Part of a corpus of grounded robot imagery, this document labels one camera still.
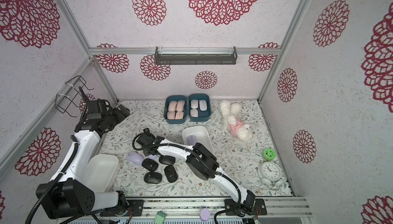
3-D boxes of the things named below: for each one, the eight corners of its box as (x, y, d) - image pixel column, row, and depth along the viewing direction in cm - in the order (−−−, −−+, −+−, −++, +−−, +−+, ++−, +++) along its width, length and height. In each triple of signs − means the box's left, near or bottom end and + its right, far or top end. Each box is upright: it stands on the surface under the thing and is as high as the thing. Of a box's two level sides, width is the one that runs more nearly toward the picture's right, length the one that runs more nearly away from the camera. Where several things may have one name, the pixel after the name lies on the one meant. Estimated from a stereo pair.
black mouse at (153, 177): (144, 183, 83) (143, 181, 81) (146, 173, 86) (145, 172, 84) (161, 183, 83) (160, 181, 81) (162, 173, 87) (161, 172, 84)
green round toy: (263, 161, 91) (266, 157, 87) (260, 151, 95) (263, 148, 91) (274, 161, 91) (277, 157, 87) (271, 151, 95) (274, 148, 91)
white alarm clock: (261, 186, 82) (264, 183, 79) (255, 164, 89) (258, 161, 86) (282, 186, 82) (285, 183, 79) (275, 164, 89) (278, 161, 86)
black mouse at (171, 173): (168, 184, 83) (168, 183, 81) (163, 169, 88) (162, 167, 86) (179, 179, 85) (179, 177, 82) (173, 164, 90) (173, 162, 88)
